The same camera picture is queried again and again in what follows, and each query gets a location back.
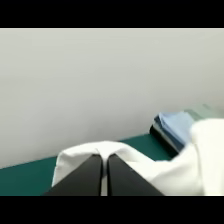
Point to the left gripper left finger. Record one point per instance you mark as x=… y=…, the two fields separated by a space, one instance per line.
x=85 y=180

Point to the black garment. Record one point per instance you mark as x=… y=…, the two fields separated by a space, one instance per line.
x=163 y=140

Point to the white shirt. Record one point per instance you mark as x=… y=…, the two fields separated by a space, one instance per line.
x=173 y=173

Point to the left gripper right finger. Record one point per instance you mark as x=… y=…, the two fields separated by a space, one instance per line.
x=125 y=180

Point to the blue garment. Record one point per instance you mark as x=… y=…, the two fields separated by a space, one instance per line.
x=178 y=128

